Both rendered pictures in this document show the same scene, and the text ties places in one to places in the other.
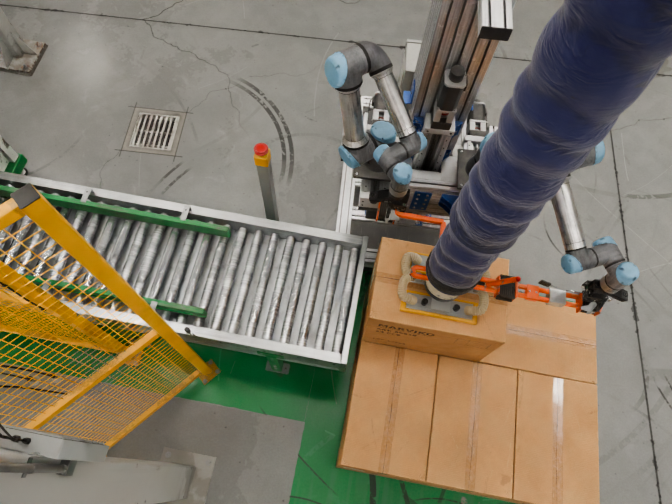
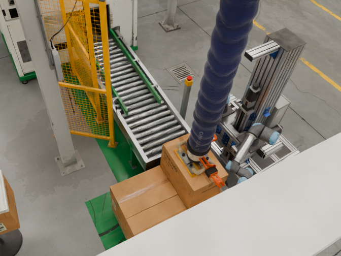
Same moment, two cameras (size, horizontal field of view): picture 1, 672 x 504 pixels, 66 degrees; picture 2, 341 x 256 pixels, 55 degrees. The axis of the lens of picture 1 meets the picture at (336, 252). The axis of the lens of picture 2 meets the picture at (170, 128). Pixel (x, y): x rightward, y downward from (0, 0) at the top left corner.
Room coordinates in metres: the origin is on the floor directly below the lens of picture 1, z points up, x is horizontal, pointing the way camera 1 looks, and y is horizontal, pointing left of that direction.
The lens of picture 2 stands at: (-0.62, -1.66, 3.64)
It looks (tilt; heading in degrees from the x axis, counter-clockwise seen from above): 51 degrees down; 48
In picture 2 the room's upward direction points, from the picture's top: 9 degrees clockwise
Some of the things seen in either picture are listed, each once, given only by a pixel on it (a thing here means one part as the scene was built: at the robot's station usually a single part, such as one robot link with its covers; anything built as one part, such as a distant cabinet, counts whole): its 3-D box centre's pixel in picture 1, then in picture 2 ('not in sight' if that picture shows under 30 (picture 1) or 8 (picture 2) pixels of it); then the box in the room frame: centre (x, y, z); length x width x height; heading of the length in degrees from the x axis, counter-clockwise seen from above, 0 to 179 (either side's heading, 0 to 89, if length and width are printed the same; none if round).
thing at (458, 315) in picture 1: (439, 305); (186, 160); (0.72, -0.47, 0.97); 0.34 x 0.10 x 0.05; 84
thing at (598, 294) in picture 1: (598, 290); not in sight; (0.77, -1.05, 1.21); 0.09 x 0.08 x 0.12; 84
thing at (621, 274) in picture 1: (621, 275); (242, 183); (0.77, -1.06, 1.37); 0.09 x 0.08 x 0.11; 22
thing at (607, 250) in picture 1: (604, 253); (244, 173); (0.85, -1.01, 1.37); 0.11 x 0.11 x 0.08; 22
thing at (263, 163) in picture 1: (270, 202); (183, 108); (1.41, 0.40, 0.50); 0.07 x 0.07 x 1.00; 84
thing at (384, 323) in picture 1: (432, 301); (192, 169); (0.82, -0.49, 0.74); 0.60 x 0.40 x 0.40; 84
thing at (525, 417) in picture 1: (466, 388); (177, 222); (0.49, -0.75, 0.34); 1.20 x 1.00 x 0.40; 84
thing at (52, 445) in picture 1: (51, 443); (55, 61); (0.02, 0.71, 1.62); 0.20 x 0.05 x 0.30; 84
